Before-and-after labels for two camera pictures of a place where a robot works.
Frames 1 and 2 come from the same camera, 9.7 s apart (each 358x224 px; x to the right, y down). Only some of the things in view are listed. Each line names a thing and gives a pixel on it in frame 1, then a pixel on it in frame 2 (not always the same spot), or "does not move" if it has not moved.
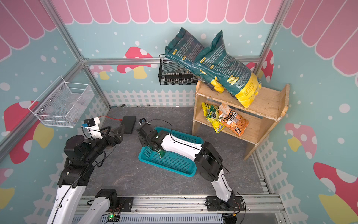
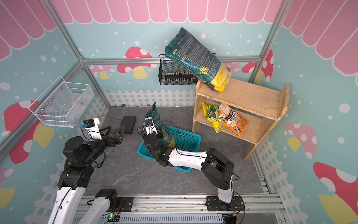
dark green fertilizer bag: x=182 y=50 does not move
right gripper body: x=144 y=140 does not move
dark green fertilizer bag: x=235 y=73 -> x=153 y=113
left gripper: x=113 y=142 does not move
